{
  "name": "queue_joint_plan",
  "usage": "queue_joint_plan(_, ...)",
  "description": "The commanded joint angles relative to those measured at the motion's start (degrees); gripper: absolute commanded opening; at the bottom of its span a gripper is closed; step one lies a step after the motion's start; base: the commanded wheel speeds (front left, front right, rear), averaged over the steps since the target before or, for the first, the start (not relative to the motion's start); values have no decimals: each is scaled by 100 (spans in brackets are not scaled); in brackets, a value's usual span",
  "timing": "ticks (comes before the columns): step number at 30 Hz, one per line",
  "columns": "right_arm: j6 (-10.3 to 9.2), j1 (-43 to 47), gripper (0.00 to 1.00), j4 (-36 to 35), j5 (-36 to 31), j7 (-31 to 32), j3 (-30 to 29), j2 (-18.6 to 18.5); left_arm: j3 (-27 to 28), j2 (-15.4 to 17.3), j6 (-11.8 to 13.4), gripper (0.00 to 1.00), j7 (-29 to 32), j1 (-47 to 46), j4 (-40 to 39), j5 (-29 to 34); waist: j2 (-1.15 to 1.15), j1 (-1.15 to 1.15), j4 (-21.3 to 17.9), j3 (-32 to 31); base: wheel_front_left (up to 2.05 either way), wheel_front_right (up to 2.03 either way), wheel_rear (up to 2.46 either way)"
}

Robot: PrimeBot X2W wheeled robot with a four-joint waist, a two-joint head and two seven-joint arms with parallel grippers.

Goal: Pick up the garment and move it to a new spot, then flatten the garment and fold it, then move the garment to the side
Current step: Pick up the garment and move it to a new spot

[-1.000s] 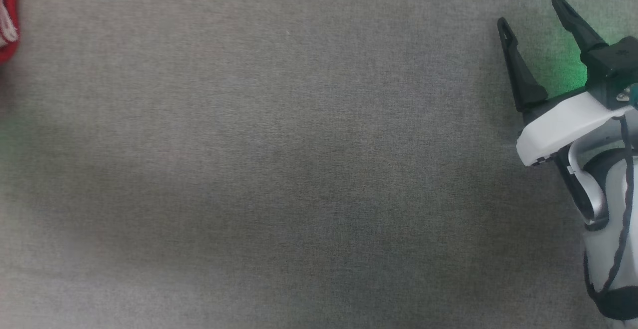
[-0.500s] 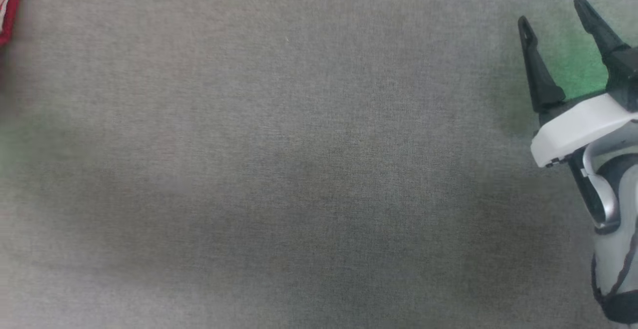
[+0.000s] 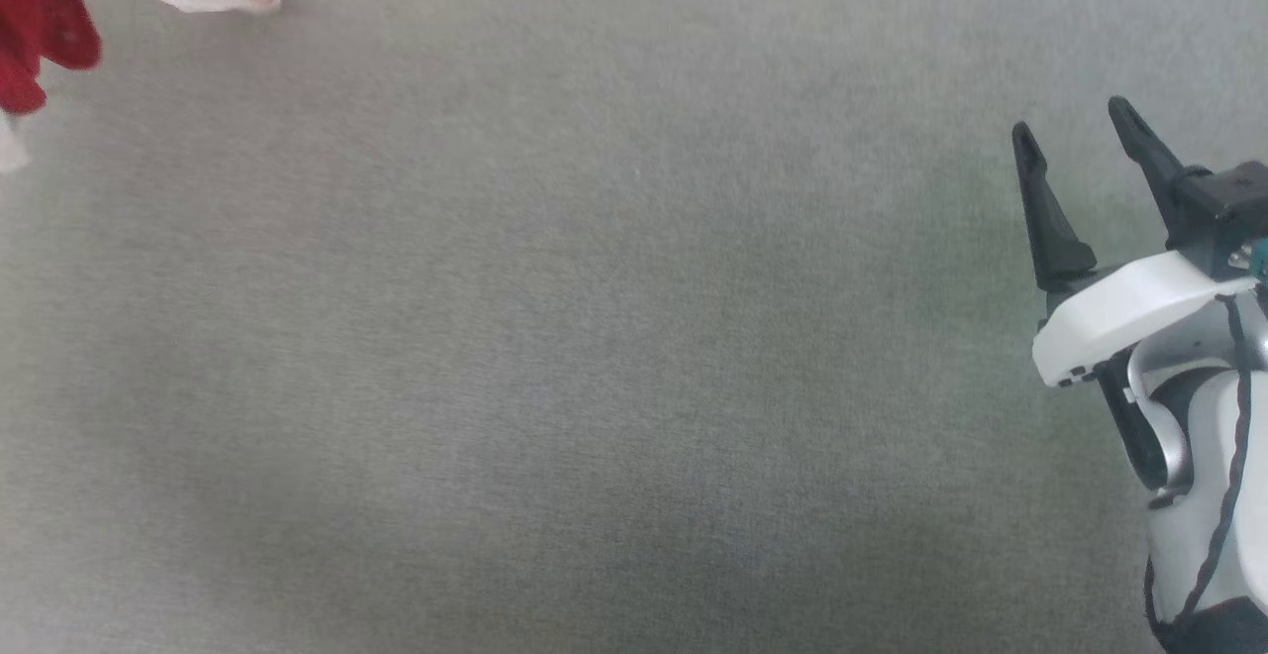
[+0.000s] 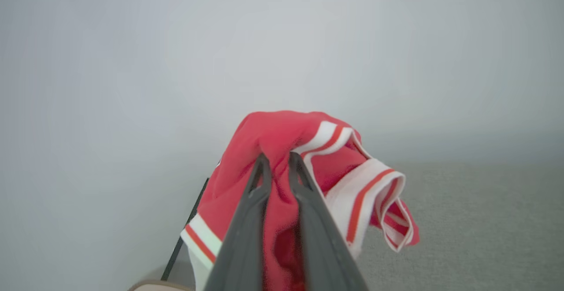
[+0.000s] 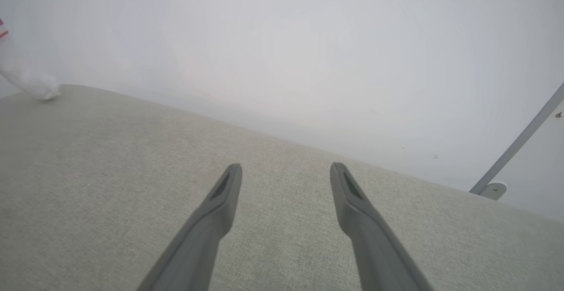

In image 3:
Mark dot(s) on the red and white jersey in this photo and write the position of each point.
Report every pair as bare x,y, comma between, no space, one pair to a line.
40,10

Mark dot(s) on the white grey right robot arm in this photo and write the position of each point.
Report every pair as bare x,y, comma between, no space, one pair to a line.
1214,416

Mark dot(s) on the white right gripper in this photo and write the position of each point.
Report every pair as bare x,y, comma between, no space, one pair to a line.
1119,312

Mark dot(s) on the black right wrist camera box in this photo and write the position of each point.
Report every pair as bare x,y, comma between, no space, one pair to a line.
1223,208

